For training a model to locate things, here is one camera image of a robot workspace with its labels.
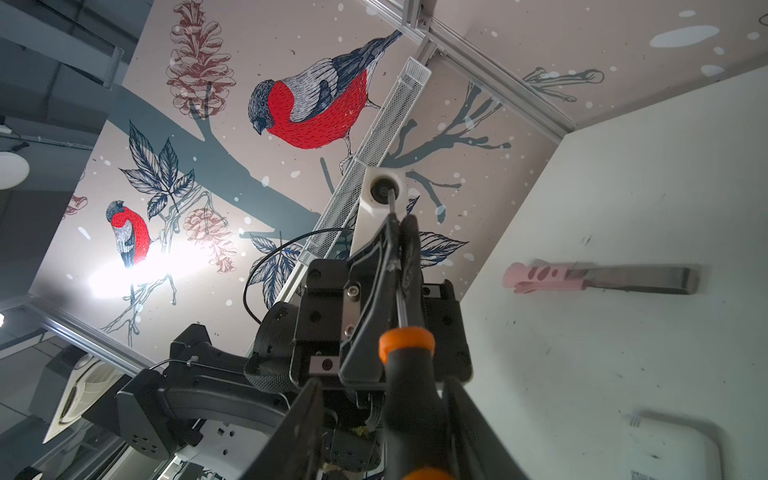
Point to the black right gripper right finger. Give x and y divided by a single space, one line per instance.
477 452

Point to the pink handled knife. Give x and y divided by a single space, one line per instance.
672 280

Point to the white remote control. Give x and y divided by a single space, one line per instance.
661 449

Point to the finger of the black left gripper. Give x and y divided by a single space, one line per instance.
411 280
369 303

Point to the white wire mesh basket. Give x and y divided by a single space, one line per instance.
370 154

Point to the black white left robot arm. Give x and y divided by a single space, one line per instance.
236 404

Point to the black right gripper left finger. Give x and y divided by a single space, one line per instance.
294 450

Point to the orange black screwdriver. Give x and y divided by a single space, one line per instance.
416 430

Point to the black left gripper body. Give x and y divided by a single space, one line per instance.
338 343

